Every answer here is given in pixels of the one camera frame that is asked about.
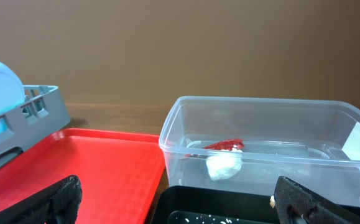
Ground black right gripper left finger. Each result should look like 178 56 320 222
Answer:
0 175 82 224

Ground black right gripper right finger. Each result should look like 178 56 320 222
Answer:
273 176 360 224

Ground white napkin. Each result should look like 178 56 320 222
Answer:
206 148 242 181

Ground red sauce packet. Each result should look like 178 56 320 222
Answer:
185 138 246 152

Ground rice and peanut shells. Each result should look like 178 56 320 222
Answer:
167 196 279 224

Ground grey dishwasher rack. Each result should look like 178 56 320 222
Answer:
0 85 71 168

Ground red plastic tray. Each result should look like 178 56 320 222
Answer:
0 128 165 224

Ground clear plastic bin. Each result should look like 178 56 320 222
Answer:
159 96 360 207

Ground black tray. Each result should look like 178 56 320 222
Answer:
152 177 360 224

